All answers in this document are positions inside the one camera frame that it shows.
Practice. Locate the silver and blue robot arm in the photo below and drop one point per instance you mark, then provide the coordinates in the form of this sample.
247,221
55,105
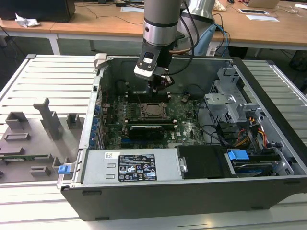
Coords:
160,14

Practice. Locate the CPU socket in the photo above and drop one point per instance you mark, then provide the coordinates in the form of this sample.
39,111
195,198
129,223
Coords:
142,117

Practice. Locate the blue expansion slot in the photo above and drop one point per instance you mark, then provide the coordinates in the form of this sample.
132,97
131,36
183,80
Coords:
126,141

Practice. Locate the round coin battery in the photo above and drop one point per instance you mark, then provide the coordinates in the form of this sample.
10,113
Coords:
185,98

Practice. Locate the white paper sheet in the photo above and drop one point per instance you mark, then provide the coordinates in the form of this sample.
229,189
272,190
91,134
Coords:
262,18
132,9

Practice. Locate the grey plastic case latch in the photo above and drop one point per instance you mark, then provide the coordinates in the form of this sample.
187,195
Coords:
100,60

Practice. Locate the grey metal drive cage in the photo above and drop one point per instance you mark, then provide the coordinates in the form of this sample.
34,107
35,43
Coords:
220,100

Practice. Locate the green motherboard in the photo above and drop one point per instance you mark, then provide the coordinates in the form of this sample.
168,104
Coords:
187,129

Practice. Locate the graphics card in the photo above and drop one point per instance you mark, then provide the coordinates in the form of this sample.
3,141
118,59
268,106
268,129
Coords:
146,131

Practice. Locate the wooden desk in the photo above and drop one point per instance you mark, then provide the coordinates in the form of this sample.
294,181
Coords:
96,26

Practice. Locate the beige crumpled bag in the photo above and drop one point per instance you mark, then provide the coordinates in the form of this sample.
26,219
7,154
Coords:
220,6

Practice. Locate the white framed tablet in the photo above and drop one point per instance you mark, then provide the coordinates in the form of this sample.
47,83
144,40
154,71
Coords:
253,11

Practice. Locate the black drive bay shroud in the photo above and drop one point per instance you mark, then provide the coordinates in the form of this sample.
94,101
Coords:
204,163

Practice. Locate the silver laptop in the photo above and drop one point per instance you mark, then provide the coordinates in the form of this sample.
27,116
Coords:
263,3

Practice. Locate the hard disk in blue carrier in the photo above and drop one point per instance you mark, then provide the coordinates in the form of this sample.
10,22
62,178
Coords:
238,157

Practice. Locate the grey power supply unit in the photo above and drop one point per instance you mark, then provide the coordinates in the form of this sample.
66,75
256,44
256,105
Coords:
100,165

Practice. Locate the black bag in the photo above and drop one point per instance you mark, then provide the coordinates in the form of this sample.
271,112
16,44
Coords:
299,60

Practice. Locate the large black box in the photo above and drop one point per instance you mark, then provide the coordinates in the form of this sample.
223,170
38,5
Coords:
36,9

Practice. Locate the black open PC case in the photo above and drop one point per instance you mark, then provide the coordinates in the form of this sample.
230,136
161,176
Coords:
168,201

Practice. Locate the crumpled white paper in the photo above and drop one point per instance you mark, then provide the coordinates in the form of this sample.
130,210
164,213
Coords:
26,21

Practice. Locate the blue case release latch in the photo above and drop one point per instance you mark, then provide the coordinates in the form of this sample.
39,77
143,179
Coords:
64,169

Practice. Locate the grey parts rack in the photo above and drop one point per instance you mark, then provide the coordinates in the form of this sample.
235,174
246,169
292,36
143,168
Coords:
36,148

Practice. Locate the white wrist camera on bracket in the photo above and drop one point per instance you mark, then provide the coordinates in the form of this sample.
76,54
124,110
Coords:
144,72

